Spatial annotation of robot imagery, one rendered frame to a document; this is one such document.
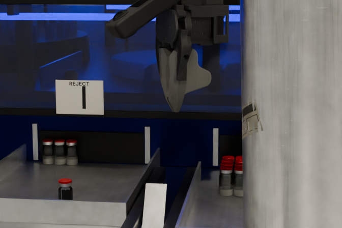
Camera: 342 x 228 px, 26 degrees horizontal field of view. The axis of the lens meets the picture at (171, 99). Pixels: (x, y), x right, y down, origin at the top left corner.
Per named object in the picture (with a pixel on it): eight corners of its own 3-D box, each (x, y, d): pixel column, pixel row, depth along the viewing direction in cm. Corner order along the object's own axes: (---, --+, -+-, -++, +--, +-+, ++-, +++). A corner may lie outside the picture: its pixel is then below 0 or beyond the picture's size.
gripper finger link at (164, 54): (205, 109, 107) (205, 46, 106) (167, 112, 105) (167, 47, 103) (195, 106, 110) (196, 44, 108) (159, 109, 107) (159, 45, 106)
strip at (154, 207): (146, 222, 106) (145, 182, 105) (167, 223, 106) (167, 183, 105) (129, 259, 92) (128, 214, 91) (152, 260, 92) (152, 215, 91)
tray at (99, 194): (24, 161, 141) (24, 143, 140) (160, 166, 138) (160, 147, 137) (-50, 219, 108) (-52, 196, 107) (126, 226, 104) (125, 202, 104)
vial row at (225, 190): (219, 192, 120) (220, 165, 119) (332, 196, 118) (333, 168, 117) (218, 196, 118) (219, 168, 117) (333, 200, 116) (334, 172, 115)
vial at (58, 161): (56, 162, 140) (55, 138, 139) (67, 162, 139) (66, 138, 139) (53, 165, 138) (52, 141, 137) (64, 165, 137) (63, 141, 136)
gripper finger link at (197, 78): (215, 113, 104) (216, 47, 103) (176, 116, 102) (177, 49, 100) (205, 109, 107) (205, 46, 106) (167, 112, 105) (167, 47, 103)
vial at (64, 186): (60, 206, 113) (60, 179, 112) (75, 207, 112) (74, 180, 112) (56, 211, 111) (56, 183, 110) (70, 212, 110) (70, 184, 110)
